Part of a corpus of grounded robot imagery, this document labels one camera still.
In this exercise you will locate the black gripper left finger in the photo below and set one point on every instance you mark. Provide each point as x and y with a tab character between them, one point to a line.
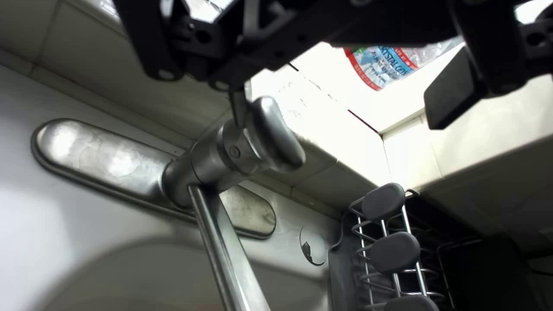
238	104

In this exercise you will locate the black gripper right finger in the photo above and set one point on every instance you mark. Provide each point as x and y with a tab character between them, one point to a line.
454	90

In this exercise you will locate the silver kitchen tap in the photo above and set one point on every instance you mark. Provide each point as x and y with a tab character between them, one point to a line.
185	187

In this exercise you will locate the plastic container red label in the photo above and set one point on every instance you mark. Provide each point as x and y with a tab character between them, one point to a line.
378	66

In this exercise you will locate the metal dish drying rack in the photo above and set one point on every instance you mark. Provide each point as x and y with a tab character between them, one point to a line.
395	253

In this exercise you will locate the white double basin sink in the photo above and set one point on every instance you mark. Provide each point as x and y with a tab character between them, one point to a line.
67	247

